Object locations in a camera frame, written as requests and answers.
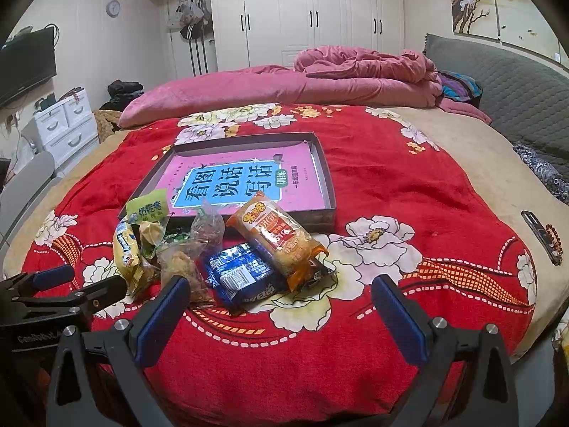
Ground green milk candy bag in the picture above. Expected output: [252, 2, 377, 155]
[124, 188, 171, 259]

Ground black television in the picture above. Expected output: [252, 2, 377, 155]
[0, 27, 57, 107]

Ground blue purple folded cloth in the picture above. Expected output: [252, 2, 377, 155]
[439, 72, 483, 108]

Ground white drawer cabinet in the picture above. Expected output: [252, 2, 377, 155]
[23, 87, 99, 173]

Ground hanging bags on door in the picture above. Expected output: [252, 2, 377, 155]
[167, 0, 217, 79]

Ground clear bag walnut snack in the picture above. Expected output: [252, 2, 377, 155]
[190, 199, 225, 257]

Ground grey shallow box tray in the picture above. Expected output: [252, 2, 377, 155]
[131, 132, 336, 232]

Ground floral wall painting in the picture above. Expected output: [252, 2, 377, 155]
[450, 0, 568, 67]

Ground pink quilt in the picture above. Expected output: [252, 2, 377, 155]
[119, 45, 492, 128]

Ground pink and blue book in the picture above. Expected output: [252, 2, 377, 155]
[153, 141, 328, 216]

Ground grey patterned cloth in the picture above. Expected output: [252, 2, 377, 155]
[513, 144, 569, 204]

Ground black clothes pile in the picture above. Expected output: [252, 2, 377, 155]
[99, 80, 144, 112]

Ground clear bag brown pastry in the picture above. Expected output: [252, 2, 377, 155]
[156, 240, 215, 307]

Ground orange bread snack pack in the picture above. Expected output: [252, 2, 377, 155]
[226, 192, 328, 292]

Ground beige bed sheet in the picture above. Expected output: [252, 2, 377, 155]
[1, 107, 568, 362]

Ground black remote with beads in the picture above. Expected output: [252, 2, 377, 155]
[521, 210, 562, 266]

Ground round wall clock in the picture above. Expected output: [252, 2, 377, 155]
[105, 0, 122, 19]

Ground brown knitted cloth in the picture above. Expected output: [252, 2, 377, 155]
[92, 110, 121, 144]

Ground grey padded headboard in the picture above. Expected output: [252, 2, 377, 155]
[424, 34, 568, 174]

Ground white wardrobe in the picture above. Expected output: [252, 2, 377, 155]
[139, 0, 407, 74]

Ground yellow wafer snack pack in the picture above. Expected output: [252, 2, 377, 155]
[113, 220, 144, 300]

